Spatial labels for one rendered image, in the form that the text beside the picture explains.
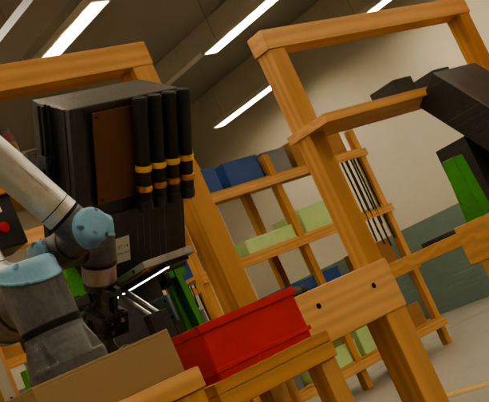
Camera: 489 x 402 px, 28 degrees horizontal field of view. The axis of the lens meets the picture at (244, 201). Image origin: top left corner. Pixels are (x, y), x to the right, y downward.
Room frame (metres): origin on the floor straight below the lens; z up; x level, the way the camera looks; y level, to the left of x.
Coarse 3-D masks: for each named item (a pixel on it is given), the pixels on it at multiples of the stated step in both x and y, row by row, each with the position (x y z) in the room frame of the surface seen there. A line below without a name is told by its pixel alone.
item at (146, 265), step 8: (184, 248) 2.47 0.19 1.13; (192, 248) 2.48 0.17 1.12; (160, 256) 2.42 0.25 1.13; (168, 256) 2.43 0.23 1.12; (176, 256) 2.45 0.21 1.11; (184, 256) 2.49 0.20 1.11; (144, 264) 2.38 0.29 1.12; (152, 264) 2.40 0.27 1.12; (160, 264) 2.44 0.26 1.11; (168, 264) 2.45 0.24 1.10; (176, 264) 2.50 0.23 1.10; (128, 272) 2.44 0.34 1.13; (136, 272) 2.41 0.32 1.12; (144, 272) 2.39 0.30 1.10; (152, 272) 2.49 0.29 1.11; (160, 272) 2.52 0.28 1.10; (120, 280) 2.47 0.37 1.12; (128, 280) 2.45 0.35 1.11; (136, 280) 2.55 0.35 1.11; (144, 280) 2.54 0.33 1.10; (128, 288) 2.59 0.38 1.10; (136, 288) 2.66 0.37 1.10
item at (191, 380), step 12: (192, 372) 1.75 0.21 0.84; (156, 384) 1.70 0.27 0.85; (168, 384) 1.71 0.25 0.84; (180, 384) 1.73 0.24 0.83; (192, 384) 1.74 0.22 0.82; (204, 384) 1.76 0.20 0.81; (132, 396) 1.67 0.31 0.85; (144, 396) 1.68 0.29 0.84; (156, 396) 1.69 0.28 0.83; (168, 396) 1.71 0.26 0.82; (180, 396) 1.72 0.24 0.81
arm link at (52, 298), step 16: (48, 256) 1.76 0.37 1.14; (0, 272) 1.74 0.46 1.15; (16, 272) 1.73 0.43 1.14; (32, 272) 1.73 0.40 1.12; (48, 272) 1.75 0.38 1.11; (0, 288) 1.76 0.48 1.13; (16, 288) 1.73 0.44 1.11; (32, 288) 1.73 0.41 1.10; (48, 288) 1.74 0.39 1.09; (64, 288) 1.77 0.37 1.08; (0, 304) 1.78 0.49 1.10; (16, 304) 1.74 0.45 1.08; (32, 304) 1.73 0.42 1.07; (48, 304) 1.73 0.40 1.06; (64, 304) 1.75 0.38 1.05; (0, 320) 1.80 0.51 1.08; (16, 320) 1.75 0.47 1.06; (32, 320) 1.73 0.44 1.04; (48, 320) 1.73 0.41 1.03
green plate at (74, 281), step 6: (66, 270) 2.44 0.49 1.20; (72, 270) 2.46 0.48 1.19; (66, 276) 2.44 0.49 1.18; (72, 276) 2.46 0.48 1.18; (78, 276) 2.47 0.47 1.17; (72, 282) 2.44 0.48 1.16; (78, 282) 2.47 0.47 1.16; (72, 288) 2.44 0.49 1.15; (78, 288) 2.46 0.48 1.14; (78, 294) 2.46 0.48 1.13
